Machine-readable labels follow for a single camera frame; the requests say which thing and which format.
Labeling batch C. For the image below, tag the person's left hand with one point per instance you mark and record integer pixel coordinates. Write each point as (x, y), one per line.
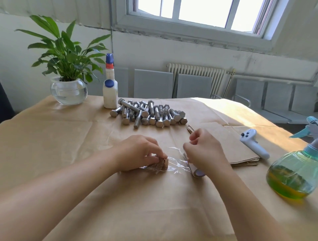
(136, 154)

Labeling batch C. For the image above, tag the person's right hand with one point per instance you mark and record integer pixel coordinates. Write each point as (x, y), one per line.
(208, 154)

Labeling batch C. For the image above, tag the white cling film roll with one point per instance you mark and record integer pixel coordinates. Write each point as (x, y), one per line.
(196, 173)

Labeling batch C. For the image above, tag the stack of brown paper sheets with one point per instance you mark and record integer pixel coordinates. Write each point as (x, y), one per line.
(236, 144)

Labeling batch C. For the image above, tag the clear cling film sheet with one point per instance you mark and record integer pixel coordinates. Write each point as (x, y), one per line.
(178, 161)

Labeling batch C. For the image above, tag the pile of steel bolts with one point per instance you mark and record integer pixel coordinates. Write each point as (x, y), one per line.
(149, 114)

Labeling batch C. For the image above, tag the green spray bottle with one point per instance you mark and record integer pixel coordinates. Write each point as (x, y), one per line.
(293, 176)

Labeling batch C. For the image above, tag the person's left forearm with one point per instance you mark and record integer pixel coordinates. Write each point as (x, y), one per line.
(54, 198)

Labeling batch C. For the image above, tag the person's right forearm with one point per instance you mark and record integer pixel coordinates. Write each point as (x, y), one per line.
(248, 213)

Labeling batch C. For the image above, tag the white handheld controller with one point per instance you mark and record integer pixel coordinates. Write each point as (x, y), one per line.
(253, 143)

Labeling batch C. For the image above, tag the white glue bottle blue cap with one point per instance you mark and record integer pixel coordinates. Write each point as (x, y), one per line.
(110, 95)

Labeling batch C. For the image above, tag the grey chair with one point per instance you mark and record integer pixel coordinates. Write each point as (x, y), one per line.
(124, 83)
(195, 87)
(290, 102)
(251, 92)
(153, 84)

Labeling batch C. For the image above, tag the white radiator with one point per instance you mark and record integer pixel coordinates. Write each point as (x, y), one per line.
(196, 70)

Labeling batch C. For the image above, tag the large brown paper table cover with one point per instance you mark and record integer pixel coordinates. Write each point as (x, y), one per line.
(49, 134)

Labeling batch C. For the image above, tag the round glass vase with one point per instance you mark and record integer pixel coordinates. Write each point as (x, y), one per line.
(69, 93)

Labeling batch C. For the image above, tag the green leafy plant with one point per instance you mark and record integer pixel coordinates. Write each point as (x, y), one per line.
(62, 54)

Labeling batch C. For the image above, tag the white framed window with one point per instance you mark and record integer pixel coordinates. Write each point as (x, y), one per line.
(198, 17)

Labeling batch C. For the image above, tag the black trash bin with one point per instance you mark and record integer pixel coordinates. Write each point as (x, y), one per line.
(4, 107)

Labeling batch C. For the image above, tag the white vertical blind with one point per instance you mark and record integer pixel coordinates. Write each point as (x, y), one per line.
(49, 10)

